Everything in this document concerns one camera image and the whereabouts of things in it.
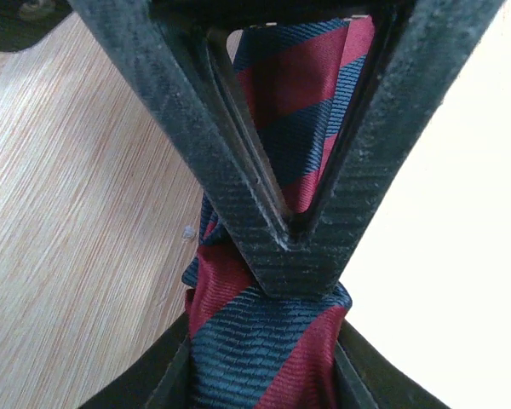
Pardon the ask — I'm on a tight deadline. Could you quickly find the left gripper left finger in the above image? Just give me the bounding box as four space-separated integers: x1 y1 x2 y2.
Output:
81 314 190 409

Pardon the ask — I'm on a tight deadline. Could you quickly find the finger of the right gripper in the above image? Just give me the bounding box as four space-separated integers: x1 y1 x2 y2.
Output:
289 1 500 299
72 1 296 297

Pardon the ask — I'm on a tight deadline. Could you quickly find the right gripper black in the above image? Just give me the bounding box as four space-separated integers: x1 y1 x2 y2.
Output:
0 1 407 51

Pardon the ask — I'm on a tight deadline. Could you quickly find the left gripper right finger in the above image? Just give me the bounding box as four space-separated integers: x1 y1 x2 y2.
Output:
335 321 448 409

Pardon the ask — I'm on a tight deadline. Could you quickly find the red navy striped tie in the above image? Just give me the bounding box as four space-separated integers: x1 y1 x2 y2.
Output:
182 17 375 408

